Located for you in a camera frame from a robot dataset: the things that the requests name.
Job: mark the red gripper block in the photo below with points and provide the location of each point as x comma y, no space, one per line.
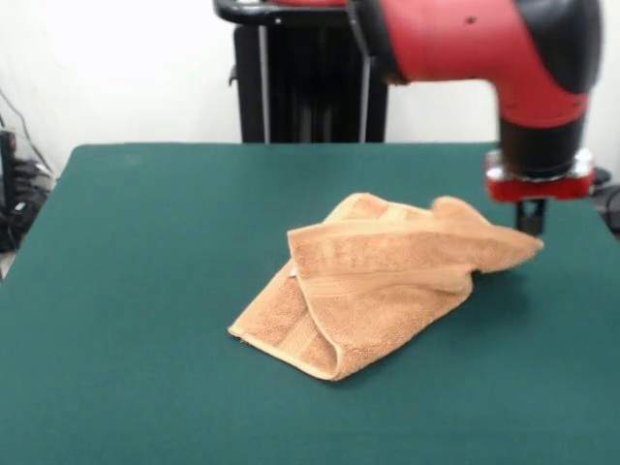
537,191

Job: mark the tan terry towel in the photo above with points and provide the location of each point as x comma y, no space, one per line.
378,300

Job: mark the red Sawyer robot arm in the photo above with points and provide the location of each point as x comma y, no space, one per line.
484,39

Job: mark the grey black office chair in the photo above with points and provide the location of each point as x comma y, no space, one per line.
611,203

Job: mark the dark green table cloth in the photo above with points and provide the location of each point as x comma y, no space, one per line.
121,242

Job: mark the black equipment box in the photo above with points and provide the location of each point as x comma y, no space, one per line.
9,169

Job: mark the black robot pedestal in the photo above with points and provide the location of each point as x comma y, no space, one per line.
300,97

